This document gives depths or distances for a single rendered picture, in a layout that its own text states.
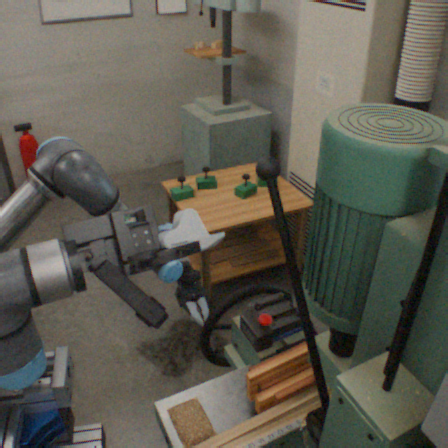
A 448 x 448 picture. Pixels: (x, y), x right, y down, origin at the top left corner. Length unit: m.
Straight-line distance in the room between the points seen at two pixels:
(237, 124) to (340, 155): 2.40
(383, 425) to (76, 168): 0.84
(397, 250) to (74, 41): 3.12
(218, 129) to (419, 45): 1.39
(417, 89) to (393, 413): 1.66
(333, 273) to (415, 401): 0.22
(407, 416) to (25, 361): 0.46
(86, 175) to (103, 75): 2.52
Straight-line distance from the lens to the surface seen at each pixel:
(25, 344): 0.61
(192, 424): 0.93
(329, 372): 0.87
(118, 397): 2.13
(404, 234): 0.55
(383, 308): 0.61
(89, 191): 1.07
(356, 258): 0.63
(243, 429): 0.88
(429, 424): 0.47
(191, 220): 0.59
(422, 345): 0.52
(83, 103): 3.58
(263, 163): 0.60
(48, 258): 0.55
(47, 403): 1.28
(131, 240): 0.56
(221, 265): 2.44
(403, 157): 0.55
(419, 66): 2.02
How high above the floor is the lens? 1.71
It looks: 33 degrees down
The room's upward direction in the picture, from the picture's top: straight up
